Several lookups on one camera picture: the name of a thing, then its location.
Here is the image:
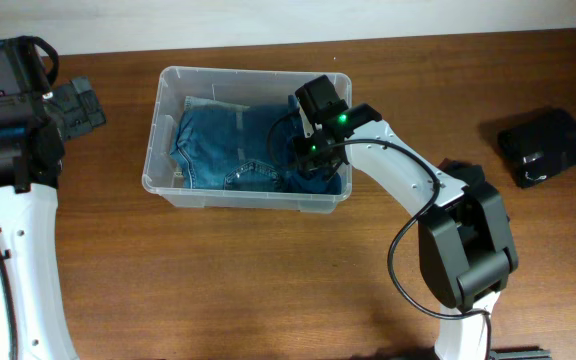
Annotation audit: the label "black garment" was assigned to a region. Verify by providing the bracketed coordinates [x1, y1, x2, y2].
[439, 159, 486, 187]
[497, 108, 576, 189]

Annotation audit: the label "light blue jeans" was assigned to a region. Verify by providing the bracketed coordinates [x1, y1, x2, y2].
[184, 96, 248, 112]

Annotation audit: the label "black left camera cable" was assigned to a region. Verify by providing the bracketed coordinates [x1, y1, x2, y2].
[0, 35, 62, 360]

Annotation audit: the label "black right camera cable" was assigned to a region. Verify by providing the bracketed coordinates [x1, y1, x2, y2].
[266, 109, 493, 360]

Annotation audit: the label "teal blue garment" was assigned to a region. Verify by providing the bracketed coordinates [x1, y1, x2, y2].
[276, 95, 342, 195]

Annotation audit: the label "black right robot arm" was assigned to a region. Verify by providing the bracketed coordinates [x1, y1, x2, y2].
[295, 76, 519, 359]

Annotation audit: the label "dark blue jeans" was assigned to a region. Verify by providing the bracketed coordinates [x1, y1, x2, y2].
[170, 98, 303, 193]

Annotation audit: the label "black camera cable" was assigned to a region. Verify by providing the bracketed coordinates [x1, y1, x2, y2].
[266, 109, 493, 360]
[0, 35, 62, 360]

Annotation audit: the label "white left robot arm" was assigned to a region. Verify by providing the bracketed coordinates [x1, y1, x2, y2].
[0, 76, 106, 359]

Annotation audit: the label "clear plastic storage container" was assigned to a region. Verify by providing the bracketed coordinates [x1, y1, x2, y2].
[142, 66, 352, 214]

